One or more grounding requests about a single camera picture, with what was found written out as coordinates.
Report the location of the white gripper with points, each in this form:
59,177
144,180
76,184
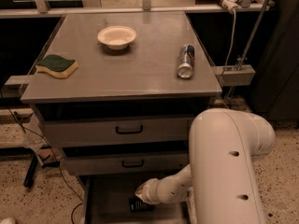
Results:
149,191

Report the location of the black rxbar chocolate bar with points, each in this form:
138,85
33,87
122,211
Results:
137,205

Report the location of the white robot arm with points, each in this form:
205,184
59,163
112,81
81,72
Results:
220,171

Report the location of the bottom open grey drawer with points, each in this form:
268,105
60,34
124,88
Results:
107,201

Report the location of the middle grey drawer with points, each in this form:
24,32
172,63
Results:
126,163

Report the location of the top grey drawer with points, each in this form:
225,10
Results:
104,132

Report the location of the grey drawer cabinet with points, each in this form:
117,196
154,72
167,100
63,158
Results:
139,81

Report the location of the black clamp tool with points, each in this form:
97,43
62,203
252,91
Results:
45,157

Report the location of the silver blue drink can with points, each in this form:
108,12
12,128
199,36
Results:
186,61

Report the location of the dark cabinet at right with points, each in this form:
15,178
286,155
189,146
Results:
274,92

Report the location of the white paper bowl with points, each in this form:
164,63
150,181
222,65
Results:
116,37

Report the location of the green and yellow sponge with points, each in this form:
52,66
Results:
56,66

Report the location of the diagonal metal rod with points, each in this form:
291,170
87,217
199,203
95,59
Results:
242,58

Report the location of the grey metal bracket block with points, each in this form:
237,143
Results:
233,77

